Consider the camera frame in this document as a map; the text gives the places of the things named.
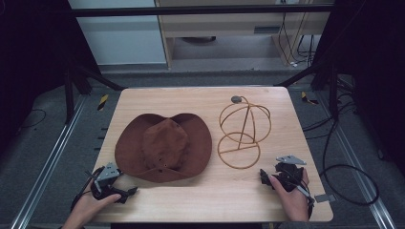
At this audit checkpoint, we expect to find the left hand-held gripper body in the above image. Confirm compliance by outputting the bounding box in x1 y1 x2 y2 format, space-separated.
90 162 130 201

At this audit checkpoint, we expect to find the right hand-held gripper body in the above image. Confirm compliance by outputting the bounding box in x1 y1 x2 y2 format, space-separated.
270 155 315 204

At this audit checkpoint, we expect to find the gold wire hat stand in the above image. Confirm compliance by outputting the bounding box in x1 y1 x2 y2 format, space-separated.
217 94 272 170

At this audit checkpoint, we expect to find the brown wide-brimmed hat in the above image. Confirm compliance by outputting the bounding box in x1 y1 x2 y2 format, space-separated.
114 113 213 184

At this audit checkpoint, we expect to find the person's right hand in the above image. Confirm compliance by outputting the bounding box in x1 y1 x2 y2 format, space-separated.
268 167 310 222

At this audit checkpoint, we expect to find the person's left hand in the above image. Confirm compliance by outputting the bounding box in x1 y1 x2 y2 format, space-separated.
65 182 122 227

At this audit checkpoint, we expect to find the grey tape tab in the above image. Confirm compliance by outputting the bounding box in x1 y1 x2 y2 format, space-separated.
313 193 337 204

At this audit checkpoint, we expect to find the yellow and black tape strip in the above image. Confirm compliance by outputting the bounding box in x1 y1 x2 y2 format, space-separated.
96 93 110 112
300 91 320 106

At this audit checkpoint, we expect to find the black metal stand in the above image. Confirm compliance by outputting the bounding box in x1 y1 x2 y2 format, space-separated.
274 58 341 121
62 61 127 126

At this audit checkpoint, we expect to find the black curtain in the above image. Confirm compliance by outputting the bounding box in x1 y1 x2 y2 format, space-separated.
309 0 405 179
0 0 102 158

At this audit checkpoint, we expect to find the white cabinet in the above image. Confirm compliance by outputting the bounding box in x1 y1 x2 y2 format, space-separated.
67 0 168 66

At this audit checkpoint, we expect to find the light wooden desk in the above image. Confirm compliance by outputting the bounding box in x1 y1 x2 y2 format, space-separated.
155 0 333 69

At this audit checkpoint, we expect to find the left hand-held gripper black cable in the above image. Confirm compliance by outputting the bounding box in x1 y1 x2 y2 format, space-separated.
70 165 106 212

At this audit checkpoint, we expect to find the hand-held gripper black cable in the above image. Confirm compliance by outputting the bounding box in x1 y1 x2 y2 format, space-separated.
70 165 106 212
306 194 316 220

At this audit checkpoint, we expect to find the right hand-held gripper black cable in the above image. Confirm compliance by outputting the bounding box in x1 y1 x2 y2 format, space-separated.
306 194 316 220

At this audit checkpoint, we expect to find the thick black looped cable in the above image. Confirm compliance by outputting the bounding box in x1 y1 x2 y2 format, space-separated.
319 117 380 207

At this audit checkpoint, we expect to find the aluminium floor rail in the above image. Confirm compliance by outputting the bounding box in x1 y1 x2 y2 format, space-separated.
9 94 88 229
316 90 397 229

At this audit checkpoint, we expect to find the thin black floor cable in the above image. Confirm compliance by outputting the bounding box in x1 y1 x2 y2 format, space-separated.
19 108 48 130

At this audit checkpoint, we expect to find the bundle of hanging desk cables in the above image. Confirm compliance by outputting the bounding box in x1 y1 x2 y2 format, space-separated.
277 11 317 69

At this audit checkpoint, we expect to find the black horizontal frame bar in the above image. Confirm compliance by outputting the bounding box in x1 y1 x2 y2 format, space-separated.
70 4 334 17

